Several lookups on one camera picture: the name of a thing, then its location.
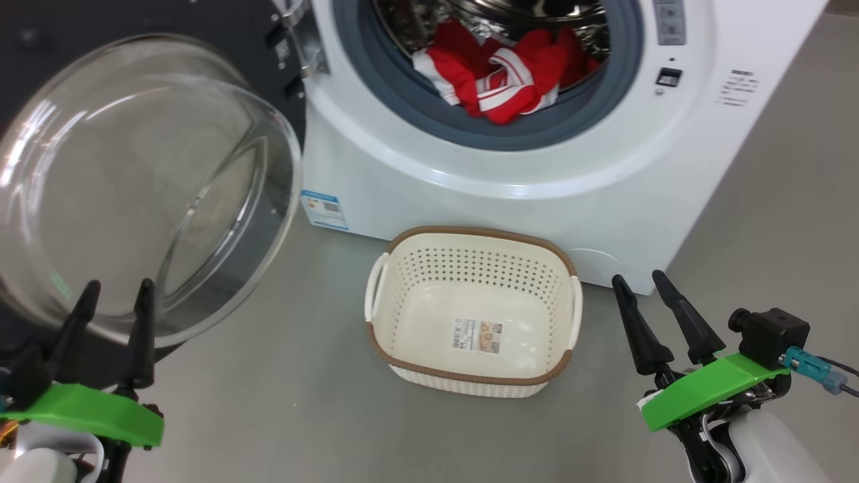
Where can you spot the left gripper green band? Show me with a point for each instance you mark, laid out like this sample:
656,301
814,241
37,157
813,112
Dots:
87,412

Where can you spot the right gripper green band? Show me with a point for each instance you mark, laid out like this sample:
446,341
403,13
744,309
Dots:
704,389

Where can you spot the black-rimmed glass washer door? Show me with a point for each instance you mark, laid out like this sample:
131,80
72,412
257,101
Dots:
134,201

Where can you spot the red and white garment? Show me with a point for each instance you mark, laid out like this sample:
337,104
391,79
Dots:
510,100

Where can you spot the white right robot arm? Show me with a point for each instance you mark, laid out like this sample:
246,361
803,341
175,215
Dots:
772,449

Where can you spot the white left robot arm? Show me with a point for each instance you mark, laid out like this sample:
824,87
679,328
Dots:
40,466

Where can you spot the basket product label sticker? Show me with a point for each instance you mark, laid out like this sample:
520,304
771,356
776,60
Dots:
476,335

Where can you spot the white front-load washing machine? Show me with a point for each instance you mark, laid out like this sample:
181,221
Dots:
503,208

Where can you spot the cream laundry basket brown rim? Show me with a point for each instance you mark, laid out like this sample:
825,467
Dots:
416,322

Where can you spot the black door latch socket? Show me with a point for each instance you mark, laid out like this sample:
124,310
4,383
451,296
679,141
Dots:
669,77

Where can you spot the silver door hinge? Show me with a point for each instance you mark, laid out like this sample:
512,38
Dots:
305,43

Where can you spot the blue energy label sticker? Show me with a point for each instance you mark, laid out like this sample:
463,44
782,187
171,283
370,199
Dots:
324,210

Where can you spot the grey warning label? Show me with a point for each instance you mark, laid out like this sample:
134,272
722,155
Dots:
669,23

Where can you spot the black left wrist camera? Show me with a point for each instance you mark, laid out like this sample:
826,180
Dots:
23,376

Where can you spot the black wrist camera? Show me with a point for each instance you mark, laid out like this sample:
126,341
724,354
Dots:
23,376
772,335

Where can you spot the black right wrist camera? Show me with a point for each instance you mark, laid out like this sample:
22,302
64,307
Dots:
772,335

